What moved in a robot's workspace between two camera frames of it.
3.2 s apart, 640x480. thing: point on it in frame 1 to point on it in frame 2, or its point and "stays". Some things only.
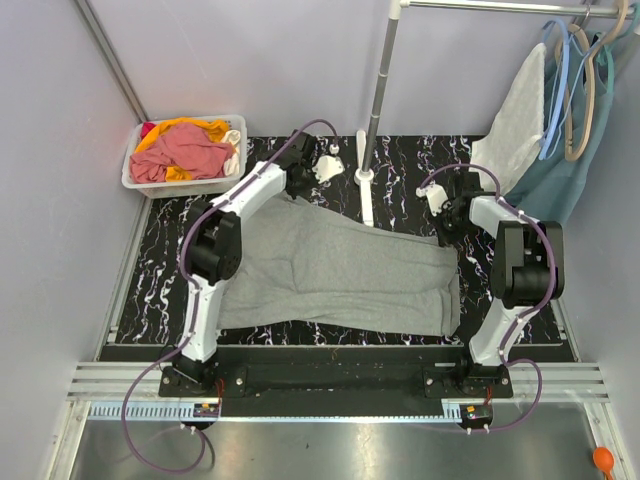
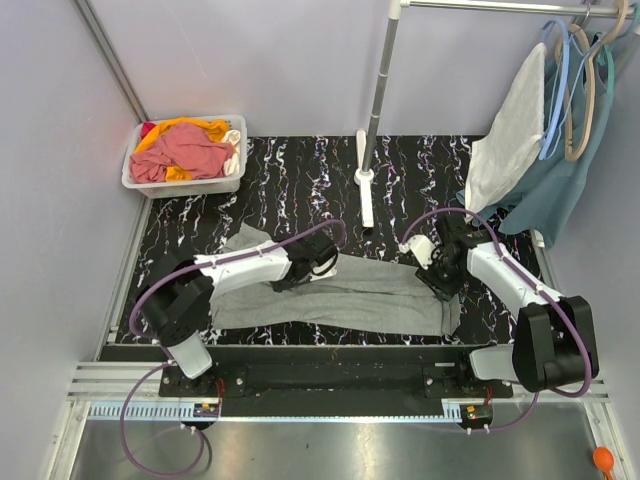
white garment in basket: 232,161 stays
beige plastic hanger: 622,7 stays
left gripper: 304,176 to 292,279
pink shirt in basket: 183,146 stays
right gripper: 452,215 to 441,283
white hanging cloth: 507,145 stays
